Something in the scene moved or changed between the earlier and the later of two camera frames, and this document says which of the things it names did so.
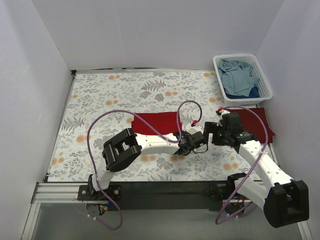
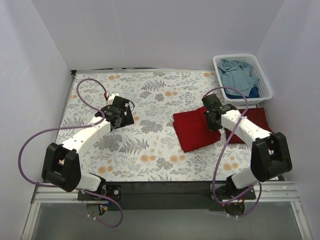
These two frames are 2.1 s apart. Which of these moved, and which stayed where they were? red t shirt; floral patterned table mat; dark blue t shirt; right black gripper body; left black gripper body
Moved: right black gripper body; left black gripper body; red t shirt
Stayed: dark blue t shirt; floral patterned table mat
